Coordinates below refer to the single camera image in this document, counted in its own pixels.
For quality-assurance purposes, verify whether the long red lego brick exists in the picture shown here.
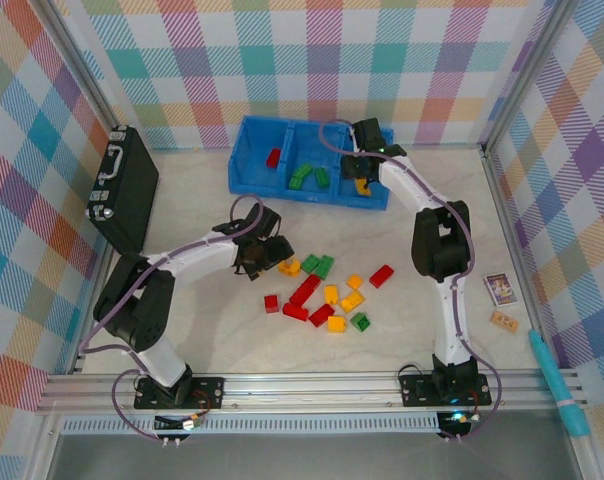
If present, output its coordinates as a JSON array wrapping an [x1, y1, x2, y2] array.
[[289, 273, 323, 307]]

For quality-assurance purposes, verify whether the blue three-compartment plastic bin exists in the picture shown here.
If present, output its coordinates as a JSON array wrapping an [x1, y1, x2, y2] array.
[[228, 115, 395, 213]]

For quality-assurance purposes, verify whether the small picture card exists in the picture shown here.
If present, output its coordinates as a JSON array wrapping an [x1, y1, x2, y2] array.
[[483, 272, 520, 307]]

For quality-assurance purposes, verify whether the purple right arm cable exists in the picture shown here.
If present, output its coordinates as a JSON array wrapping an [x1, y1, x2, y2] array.
[[319, 119, 506, 445]]

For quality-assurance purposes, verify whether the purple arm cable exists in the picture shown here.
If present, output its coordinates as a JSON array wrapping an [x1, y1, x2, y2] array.
[[319, 119, 506, 445], [78, 193, 266, 445]]

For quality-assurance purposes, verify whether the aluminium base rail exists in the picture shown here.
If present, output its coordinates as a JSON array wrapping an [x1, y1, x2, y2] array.
[[35, 368, 587, 417]]

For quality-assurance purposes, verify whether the black case with silver handle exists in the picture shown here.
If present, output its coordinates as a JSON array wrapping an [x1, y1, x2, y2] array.
[[84, 124, 161, 255]]

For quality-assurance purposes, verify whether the white slotted cable duct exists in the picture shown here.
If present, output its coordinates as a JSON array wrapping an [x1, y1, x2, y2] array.
[[60, 416, 441, 435]]

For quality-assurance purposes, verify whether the aluminium right side rail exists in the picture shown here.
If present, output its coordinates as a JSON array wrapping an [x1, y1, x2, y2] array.
[[481, 144, 551, 351]]

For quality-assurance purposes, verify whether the aluminium right frame post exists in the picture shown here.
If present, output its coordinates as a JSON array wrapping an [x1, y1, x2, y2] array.
[[479, 0, 583, 156]]

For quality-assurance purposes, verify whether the aluminium frame post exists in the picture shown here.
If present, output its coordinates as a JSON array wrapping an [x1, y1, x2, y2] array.
[[479, 0, 583, 156], [29, 0, 131, 135]]

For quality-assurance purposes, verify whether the aluminium left side rail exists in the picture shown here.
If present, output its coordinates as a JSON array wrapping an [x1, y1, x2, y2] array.
[[69, 244, 116, 374]]

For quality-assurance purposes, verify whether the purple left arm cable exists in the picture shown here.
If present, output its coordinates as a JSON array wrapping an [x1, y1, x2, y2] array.
[[78, 193, 266, 445]]

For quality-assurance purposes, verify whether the teal handled tool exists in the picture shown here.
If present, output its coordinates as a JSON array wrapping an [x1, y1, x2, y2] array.
[[527, 328, 591, 439]]

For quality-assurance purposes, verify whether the aluminium left frame post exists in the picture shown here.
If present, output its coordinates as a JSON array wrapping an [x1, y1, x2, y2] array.
[[29, 0, 131, 135]]

